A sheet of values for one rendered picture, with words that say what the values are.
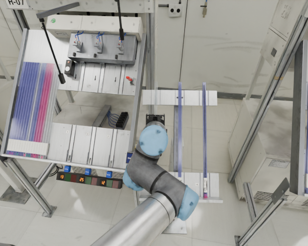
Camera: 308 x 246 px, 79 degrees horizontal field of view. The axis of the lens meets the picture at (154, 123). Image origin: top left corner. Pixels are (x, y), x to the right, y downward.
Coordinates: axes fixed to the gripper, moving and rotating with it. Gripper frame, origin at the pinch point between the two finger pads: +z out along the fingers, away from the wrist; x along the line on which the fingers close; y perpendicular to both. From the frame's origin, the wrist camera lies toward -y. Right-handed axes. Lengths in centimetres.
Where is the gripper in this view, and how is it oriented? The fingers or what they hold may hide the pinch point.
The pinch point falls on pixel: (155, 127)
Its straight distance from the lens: 83.0
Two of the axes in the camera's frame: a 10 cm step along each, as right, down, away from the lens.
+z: 0.3, -1.4, 9.9
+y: 0.1, -9.9, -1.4
